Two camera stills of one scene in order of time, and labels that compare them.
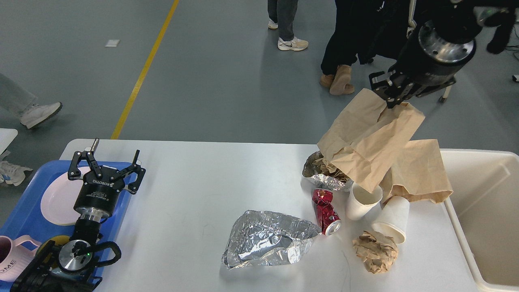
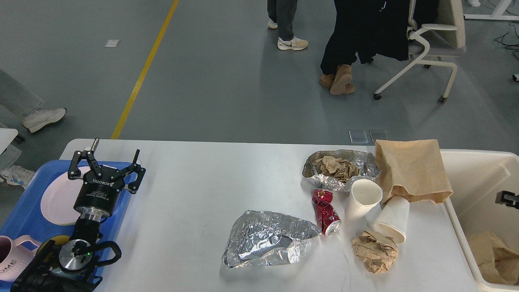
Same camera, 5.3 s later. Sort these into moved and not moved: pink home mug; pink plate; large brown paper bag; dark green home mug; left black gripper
Moved: large brown paper bag
Not moved: left black gripper; dark green home mug; pink home mug; pink plate
